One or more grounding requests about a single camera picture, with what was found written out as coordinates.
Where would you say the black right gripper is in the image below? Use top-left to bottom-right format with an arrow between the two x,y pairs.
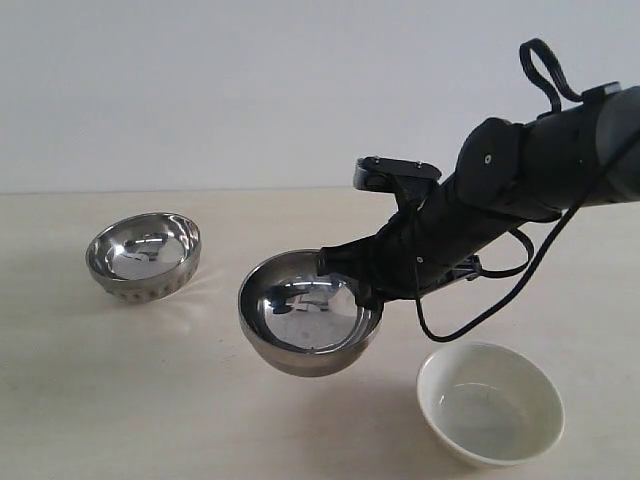
316,174 -> 524,308

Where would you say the smooth stainless steel bowl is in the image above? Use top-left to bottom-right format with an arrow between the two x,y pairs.
237,249 -> 384,378

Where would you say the white ceramic bowl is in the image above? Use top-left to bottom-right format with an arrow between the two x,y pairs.
416,341 -> 565,469

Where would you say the ribbed stainless steel bowl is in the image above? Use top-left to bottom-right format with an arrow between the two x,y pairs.
85,212 -> 202,304

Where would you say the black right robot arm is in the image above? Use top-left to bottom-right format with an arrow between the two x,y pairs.
316,87 -> 639,305

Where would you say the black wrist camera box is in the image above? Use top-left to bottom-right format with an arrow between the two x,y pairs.
353,156 -> 442,193

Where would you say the black cable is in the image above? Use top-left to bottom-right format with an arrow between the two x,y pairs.
412,39 -> 640,343

